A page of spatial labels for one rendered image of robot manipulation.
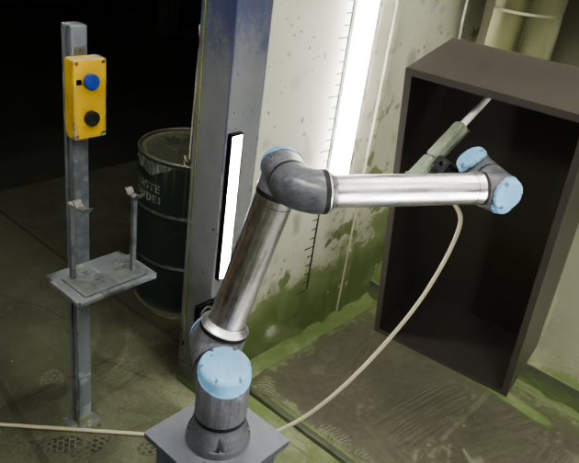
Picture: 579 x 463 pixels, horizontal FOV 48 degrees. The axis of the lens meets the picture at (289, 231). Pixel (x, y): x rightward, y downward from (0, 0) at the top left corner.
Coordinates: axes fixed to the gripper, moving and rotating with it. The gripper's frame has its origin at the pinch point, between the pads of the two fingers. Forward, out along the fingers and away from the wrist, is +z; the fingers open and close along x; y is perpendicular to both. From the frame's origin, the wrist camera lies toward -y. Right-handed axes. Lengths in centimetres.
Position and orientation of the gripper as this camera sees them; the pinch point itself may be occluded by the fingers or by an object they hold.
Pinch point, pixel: (428, 170)
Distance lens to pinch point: 226.4
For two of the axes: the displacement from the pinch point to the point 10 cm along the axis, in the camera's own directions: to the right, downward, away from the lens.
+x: 6.6, -7.5, 0.6
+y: 6.3, 5.9, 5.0
